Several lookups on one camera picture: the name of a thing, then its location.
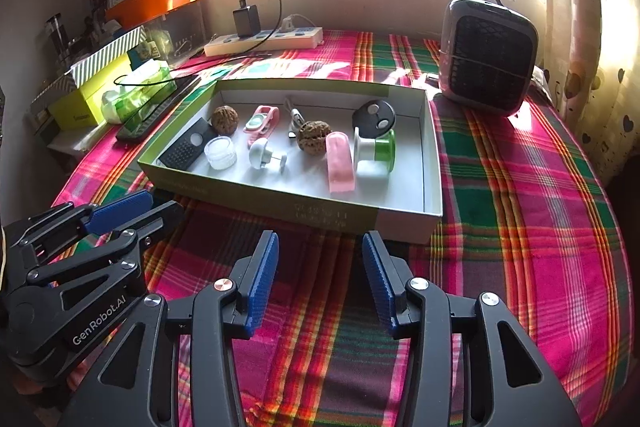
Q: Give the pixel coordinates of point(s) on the white power strip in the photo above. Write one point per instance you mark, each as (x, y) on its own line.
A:
(260, 41)

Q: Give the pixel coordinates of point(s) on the black smartphone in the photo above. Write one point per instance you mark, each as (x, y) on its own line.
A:
(145, 122)

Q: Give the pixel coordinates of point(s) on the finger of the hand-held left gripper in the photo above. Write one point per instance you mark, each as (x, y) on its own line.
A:
(120, 211)
(155, 219)

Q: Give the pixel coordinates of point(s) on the brown walnut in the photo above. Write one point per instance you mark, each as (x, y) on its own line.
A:
(312, 136)
(224, 121)

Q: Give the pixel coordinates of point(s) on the beige heart-print curtain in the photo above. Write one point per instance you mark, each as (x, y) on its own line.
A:
(585, 57)

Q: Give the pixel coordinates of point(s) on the black rectangular device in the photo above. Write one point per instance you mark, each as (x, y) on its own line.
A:
(187, 147)

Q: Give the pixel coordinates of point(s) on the small desk fan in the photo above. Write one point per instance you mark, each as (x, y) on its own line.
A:
(487, 57)

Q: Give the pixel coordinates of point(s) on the small blue box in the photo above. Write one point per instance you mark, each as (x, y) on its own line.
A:
(136, 57)

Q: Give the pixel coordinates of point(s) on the green white cardboard box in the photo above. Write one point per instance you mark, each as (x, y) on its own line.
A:
(300, 187)

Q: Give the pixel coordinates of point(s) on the black oval disc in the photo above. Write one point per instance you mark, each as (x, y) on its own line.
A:
(372, 117)

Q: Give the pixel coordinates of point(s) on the small white black clip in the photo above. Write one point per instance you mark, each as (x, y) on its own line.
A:
(296, 117)

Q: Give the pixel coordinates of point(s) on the clear plastic container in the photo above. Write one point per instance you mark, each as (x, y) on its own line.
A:
(185, 32)

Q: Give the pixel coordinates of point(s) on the striped box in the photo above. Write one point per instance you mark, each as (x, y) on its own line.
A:
(105, 52)

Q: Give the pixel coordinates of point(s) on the pink rectangular bar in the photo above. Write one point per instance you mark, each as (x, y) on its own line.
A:
(340, 164)

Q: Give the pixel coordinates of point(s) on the yellow-green box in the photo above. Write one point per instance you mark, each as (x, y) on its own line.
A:
(80, 104)

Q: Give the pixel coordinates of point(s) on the plaid tablecloth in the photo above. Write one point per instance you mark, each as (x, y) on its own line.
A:
(525, 232)

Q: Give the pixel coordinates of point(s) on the green white spool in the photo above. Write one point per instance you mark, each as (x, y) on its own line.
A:
(385, 152)

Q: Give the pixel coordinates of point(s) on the small dark case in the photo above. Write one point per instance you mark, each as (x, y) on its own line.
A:
(432, 81)

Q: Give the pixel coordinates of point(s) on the pink carabiner clip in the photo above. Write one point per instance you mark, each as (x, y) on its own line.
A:
(260, 124)

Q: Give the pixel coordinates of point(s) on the black charger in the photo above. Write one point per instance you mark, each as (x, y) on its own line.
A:
(246, 21)

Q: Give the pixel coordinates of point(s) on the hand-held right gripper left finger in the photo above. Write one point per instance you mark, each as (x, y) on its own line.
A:
(260, 287)

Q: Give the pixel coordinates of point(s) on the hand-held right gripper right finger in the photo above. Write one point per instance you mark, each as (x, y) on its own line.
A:
(377, 287)

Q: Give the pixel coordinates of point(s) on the green tissue pack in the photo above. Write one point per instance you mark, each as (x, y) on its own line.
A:
(135, 99)

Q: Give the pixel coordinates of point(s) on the white mushroom knob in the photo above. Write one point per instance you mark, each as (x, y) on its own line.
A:
(259, 154)

